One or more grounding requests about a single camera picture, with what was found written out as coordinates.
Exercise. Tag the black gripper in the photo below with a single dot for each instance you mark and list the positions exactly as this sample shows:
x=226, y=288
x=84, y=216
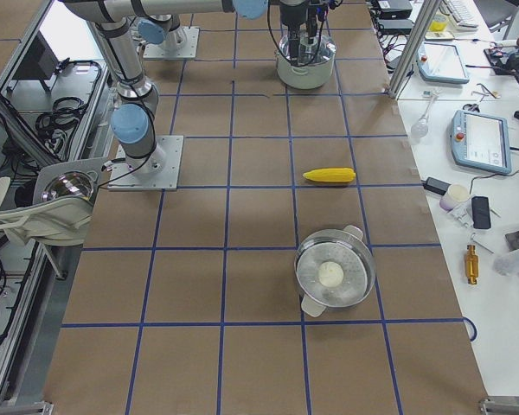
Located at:
x=291, y=17

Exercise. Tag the glass pot lid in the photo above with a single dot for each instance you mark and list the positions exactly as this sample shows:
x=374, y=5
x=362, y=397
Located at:
x=305, y=49

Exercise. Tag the yellow corn cob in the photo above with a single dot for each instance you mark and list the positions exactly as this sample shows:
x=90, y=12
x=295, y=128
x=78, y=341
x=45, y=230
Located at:
x=338, y=176

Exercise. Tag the pale green electric pot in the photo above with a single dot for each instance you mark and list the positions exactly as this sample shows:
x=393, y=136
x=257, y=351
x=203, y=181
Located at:
x=307, y=77

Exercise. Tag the steel steamer pot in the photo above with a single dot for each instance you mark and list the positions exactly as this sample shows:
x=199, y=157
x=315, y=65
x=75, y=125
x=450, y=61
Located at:
x=334, y=270

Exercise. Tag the teach pendant far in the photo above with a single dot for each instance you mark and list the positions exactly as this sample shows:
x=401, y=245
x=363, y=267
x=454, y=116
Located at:
x=441, y=62

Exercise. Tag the teach pendant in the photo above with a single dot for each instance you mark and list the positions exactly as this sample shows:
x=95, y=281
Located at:
x=480, y=141
x=441, y=62

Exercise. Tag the white light bulb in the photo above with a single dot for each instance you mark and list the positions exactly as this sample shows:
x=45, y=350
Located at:
x=420, y=128

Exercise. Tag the black power adapter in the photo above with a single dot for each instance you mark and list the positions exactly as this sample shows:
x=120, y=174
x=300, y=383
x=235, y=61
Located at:
x=435, y=186

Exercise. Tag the teach pendant near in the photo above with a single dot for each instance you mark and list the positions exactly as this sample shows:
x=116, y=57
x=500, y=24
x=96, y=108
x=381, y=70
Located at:
x=480, y=141

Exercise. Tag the black phone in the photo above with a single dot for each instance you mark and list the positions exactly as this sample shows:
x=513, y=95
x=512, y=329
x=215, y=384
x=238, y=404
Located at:
x=480, y=211

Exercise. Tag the gold metal cylinder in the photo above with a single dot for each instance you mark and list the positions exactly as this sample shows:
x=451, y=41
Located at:
x=471, y=265

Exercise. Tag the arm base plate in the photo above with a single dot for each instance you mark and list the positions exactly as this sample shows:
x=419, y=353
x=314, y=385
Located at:
x=178, y=44
x=161, y=171

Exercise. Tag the aluminium frame post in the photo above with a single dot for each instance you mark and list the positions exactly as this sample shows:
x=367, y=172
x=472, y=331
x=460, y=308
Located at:
x=421, y=24

